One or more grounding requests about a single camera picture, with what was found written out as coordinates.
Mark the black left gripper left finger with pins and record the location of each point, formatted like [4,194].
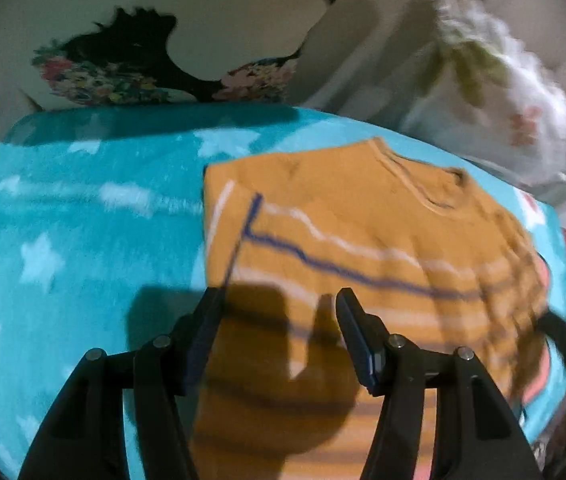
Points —
[82,436]

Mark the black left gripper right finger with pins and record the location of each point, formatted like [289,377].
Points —
[476,433]

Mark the mustard striped knit sweater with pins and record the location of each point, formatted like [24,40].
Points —
[422,247]

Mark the turquoise star cartoon blanket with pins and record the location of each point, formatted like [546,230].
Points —
[103,237]

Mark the white floral satin pillow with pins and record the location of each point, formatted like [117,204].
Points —
[484,97]

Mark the beige curtain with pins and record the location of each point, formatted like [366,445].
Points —
[363,58]

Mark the white crane print pillow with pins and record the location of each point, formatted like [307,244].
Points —
[62,53]

